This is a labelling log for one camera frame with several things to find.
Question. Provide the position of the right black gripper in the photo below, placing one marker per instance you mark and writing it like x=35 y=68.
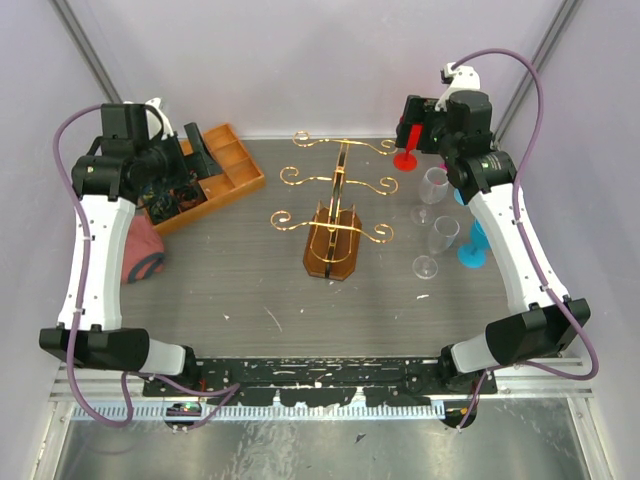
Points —
x=418 y=110

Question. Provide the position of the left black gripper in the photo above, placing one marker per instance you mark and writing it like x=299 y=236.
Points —
x=199 y=162

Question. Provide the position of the clear wine glass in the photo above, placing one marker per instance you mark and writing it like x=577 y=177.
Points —
x=432 y=190
x=441 y=237

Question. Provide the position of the red plastic wine glass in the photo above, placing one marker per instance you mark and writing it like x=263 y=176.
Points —
x=406 y=161

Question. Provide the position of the light blue plastic wine glass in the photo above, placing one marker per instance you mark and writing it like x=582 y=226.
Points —
x=459 y=198

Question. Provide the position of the clear front wine glass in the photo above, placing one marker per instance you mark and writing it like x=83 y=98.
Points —
x=441 y=237

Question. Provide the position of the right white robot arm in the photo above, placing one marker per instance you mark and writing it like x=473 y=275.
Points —
x=543 y=316

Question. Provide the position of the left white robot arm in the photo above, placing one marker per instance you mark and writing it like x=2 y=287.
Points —
x=89 y=331

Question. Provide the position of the black coiled item on tray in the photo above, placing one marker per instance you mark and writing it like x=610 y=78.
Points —
x=189 y=196

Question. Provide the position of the wooden compartment tray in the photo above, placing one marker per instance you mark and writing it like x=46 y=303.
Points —
x=241 y=176

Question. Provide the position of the black coiled item beside tray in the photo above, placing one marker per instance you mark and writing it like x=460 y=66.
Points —
x=159 y=202

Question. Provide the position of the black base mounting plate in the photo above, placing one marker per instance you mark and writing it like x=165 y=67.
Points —
x=325 y=381

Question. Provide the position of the gold wire wine glass rack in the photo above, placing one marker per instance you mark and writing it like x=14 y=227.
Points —
x=335 y=231

